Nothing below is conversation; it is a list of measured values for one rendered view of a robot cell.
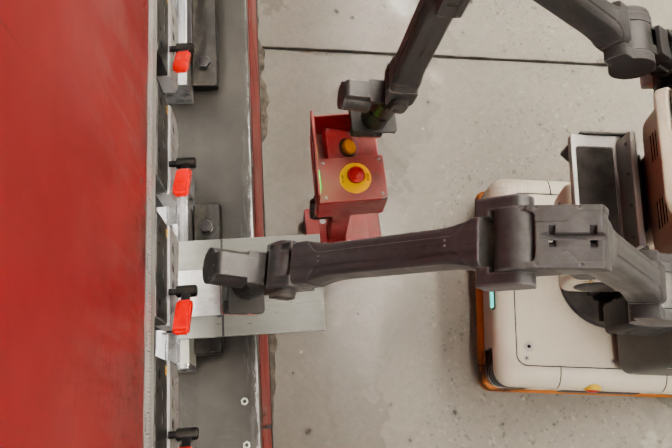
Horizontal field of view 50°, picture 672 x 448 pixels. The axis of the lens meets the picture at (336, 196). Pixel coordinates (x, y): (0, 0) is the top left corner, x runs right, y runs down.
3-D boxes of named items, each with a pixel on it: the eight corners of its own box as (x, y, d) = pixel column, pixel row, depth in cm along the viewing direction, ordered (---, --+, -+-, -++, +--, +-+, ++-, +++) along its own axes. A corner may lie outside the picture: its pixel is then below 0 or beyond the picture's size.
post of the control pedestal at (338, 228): (345, 239, 227) (358, 185, 176) (328, 241, 227) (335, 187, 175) (343, 223, 229) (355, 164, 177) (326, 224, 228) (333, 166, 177)
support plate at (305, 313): (325, 330, 132) (325, 330, 131) (179, 339, 130) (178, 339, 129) (319, 235, 137) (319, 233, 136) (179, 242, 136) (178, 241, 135)
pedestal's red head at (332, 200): (383, 212, 174) (391, 189, 157) (316, 218, 173) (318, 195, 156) (373, 135, 180) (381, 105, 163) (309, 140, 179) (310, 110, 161)
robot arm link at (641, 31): (676, 61, 124) (672, 34, 126) (645, 41, 118) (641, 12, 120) (626, 80, 131) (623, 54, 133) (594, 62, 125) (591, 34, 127)
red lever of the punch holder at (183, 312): (190, 327, 99) (196, 281, 107) (160, 329, 99) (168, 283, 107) (192, 337, 100) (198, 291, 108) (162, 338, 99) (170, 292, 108)
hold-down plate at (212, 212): (224, 354, 141) (222, 353, 138) (196, 356, 141) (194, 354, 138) (221, 207, 150) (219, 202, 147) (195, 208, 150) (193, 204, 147)
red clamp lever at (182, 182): (190, 188, 105) (195, 155, 113) (161, 189, 104) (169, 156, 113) (191, 198, 106) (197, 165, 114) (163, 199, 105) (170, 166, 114)
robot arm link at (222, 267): (299, 298, 108) (303, 242, 111) (227, 289, 103) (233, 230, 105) (266, 305, 118) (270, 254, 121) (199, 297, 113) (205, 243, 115)
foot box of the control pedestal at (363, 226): (384, 267, 237) (388, 259, 226) (308, 273, 235) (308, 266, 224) (377, 208, 243) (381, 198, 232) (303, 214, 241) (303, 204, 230)
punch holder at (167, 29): (178, 97, 125) (160, 49, 109) (128, 99, 124) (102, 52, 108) (178, 20, 129) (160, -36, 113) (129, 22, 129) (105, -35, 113)
